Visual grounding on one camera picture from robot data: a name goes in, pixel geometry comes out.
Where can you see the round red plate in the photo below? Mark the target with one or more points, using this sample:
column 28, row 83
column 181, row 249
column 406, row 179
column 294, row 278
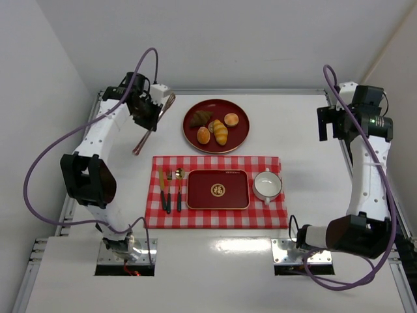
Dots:
column 236, row 135

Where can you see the rectangular red tray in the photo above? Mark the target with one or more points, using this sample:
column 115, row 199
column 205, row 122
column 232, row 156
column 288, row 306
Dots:
column 217, row 190

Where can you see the brown chocolate croissant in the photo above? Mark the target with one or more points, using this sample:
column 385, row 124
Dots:
column 200, row 118

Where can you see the round sesame bun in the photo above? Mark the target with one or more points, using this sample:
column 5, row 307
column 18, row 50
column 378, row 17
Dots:
column 203, row 135

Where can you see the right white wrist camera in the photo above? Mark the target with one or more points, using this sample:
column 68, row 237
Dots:
column 346, row 91

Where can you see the red white checkered cloth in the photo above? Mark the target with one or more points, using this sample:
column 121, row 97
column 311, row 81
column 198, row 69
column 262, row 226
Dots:
column 256, row 216

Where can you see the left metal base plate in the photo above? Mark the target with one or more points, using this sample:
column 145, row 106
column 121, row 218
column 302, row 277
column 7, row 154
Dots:
column 139, row 252

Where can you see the striped orange bread roll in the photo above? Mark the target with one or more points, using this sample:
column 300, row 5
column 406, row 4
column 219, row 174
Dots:
column 220, row 132

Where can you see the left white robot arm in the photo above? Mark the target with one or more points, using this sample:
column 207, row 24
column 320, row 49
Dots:
column 87, row 177

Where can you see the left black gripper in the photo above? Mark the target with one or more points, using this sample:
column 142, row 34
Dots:
column 147, row 115

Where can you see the small round cookie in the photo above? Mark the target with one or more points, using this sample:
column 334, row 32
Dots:
column 211, row 126

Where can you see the gold spoon green handle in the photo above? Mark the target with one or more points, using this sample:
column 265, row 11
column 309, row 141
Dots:
column 179, row 174

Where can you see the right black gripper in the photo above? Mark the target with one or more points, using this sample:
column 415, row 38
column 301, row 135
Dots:
column 324, row 122

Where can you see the gold fork green handle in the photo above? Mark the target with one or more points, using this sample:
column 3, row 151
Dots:
column 169, row 179

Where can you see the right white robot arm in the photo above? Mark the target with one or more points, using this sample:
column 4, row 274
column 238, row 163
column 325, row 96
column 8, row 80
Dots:
column 365, row 230

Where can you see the white two-handled bowl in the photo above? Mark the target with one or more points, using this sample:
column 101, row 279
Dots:
column 267, row 186

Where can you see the metal base plate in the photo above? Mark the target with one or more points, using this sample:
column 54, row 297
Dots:
column 139, row 252
column 285, row 253

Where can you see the metal tongs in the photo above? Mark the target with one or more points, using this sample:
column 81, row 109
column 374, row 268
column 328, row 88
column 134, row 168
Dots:
column 169, row 102

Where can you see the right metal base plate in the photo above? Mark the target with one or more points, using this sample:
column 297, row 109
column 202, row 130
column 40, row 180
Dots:
column 285, row 253

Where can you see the round flat bun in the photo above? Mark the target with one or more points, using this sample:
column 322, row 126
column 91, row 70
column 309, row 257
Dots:
column 231, row 119

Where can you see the gold knife green handle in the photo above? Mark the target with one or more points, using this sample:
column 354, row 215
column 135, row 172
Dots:
column 162, row 187

